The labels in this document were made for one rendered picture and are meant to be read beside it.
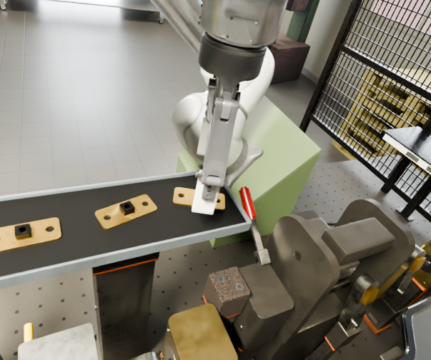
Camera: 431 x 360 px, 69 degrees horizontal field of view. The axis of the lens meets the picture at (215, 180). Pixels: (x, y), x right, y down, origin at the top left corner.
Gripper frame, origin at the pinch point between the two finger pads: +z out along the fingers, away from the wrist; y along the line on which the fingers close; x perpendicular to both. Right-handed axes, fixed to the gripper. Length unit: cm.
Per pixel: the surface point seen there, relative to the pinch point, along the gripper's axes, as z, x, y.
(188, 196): 5.1, -1.9, -0.1
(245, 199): 6.8, 8.3, -3.2
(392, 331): 51, 64, -5
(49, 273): 5.8, -17.3, 15.9
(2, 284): 5.8, -21.6, 17.9
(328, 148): 122, 137, -223
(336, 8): 30, 161, -412
